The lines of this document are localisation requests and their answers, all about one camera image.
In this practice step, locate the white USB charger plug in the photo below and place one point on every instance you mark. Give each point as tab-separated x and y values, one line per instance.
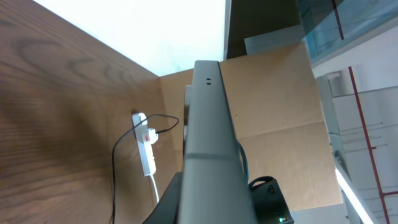
149	136

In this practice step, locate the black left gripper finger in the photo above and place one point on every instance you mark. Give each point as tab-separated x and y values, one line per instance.
166	211

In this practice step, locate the brown cardboard sheet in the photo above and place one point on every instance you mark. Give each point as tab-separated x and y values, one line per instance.
275	105

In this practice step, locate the white power strip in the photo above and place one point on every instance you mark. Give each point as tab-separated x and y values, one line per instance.
140	122

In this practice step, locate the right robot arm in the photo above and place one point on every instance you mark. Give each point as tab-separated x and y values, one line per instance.
268	201

